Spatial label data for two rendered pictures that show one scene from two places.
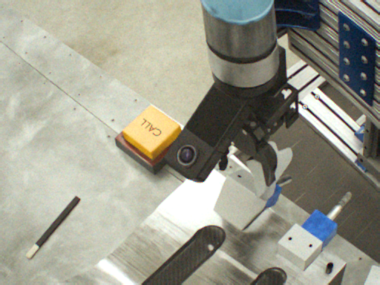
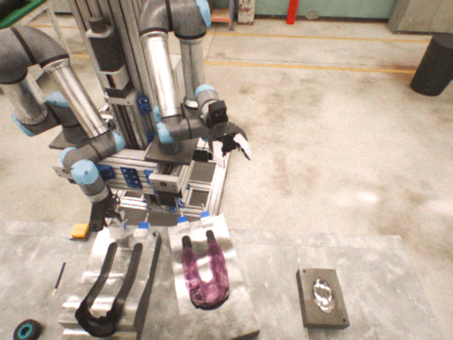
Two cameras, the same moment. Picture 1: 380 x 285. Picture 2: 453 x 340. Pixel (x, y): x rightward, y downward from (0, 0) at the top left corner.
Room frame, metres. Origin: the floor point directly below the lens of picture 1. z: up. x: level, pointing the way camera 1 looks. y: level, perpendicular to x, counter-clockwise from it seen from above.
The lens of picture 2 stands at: (-0.12, 0.04, 1.94)
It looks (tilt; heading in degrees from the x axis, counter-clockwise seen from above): 48 degrees down; 313
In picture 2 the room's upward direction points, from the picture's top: straight up
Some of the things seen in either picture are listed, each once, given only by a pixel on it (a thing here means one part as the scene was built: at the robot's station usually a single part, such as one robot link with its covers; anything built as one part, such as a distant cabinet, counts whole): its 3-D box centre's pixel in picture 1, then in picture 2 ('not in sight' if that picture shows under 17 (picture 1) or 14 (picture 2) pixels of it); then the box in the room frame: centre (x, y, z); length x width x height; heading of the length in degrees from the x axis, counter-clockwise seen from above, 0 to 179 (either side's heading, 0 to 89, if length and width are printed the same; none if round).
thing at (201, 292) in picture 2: not in sight; (205, 268); (0.21, -0.20, 0.90); 0.26 x 0.18 x 0.08; 148
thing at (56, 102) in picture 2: not in sight; (64, 107); (1.14, -0.22, 1.20); 0.13 x 0.12 x 0.14; 88
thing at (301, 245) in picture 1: (321, 226); (144, 225); (0.55, -0.15, 0.89); 0.13 x 0.05 x 0.05; 130
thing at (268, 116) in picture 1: (251, 95); (104, 202); (0.62, -0.07, 1.09); 0.09 x 0.08 x 0.12; 130
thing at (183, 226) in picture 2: not in sight; (182, 219); (0.46, -0.30, 0.86); 0.13 x 0.05 x 0.05; 148
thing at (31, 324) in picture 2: not in sight; (27, 332); (0.55, 0.38, 0.82); 0.08 x 0.08 x 0.04
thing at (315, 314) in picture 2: not in sight; (320, 297); (-0.18, -0.45, 0.84); 0.20 x 0.15 x 0.07; 130
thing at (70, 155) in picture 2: not in sight; (79, 160); (0.72, -0.09, 1.24); 0.11 x 0.11 x 0.08; 88
